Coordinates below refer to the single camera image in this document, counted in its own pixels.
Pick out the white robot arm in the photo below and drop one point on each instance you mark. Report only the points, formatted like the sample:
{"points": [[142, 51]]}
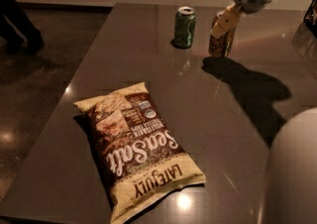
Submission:
{"points": [[290, 181]]}

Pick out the orange soda can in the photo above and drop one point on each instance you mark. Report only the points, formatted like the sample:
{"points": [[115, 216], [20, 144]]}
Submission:
{"points": [[220, 42]]}

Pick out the sea salt chips bag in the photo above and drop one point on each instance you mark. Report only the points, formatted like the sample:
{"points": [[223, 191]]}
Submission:
{"points": [[141, 160]]}

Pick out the person's dark legs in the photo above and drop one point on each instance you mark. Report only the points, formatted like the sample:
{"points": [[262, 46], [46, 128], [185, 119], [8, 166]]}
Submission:
{"points": [[12, 14]]}

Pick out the green soda can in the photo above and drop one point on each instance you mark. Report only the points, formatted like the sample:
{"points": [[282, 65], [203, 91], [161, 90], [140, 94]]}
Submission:
{"points": [[185, 21]]}

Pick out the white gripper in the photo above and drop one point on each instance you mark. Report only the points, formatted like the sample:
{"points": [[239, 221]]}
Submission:
{"points": [[228, 18]]}

